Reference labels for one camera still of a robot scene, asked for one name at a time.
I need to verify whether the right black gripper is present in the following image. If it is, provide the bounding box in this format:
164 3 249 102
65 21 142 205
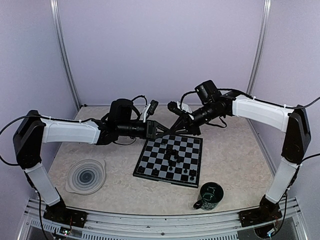
170 101 222 136

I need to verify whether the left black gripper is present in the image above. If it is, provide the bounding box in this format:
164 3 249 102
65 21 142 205
117 119 171 140

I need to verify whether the black grey chess board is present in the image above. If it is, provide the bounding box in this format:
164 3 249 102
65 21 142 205
132 135 203 188

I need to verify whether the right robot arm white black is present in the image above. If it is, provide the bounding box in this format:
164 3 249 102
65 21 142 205
167 80 311 227

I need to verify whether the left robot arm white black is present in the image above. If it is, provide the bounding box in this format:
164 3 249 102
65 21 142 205
13 98 171 224

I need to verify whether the black chess piece pile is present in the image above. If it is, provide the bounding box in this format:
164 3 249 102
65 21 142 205
164 146 182 171

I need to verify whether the dark green mug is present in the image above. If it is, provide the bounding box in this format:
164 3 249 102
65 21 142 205
193 182 224 211

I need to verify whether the clear collapsible silicone bowl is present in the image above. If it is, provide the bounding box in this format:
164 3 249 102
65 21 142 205
65 159 106 196

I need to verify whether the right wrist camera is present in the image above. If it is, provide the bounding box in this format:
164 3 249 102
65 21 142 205
167 101 195 120

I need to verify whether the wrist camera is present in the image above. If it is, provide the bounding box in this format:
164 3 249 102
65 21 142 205
140 100 159 123
167 101 195 120

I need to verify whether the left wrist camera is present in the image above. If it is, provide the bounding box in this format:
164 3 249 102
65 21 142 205
140 100 159 123

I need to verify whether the right aluminium corner post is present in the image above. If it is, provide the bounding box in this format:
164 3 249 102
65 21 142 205
246 0 272 95

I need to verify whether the aluminium corner post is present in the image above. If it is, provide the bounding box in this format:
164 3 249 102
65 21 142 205
49 0 82 110
246 0 272 95

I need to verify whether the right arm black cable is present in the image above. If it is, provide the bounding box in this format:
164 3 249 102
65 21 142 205
294 96 320 109

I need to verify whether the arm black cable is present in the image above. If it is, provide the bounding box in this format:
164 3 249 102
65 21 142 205
0 115 31 166
294 96 320 109

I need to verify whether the aluminium front rail frame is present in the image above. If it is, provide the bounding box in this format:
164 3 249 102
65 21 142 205
17 197 310 240

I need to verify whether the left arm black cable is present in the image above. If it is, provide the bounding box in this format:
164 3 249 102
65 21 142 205
0 115 31 166

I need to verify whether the left aluminium corner post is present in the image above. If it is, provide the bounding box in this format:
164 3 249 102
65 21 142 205
49 0 82 110

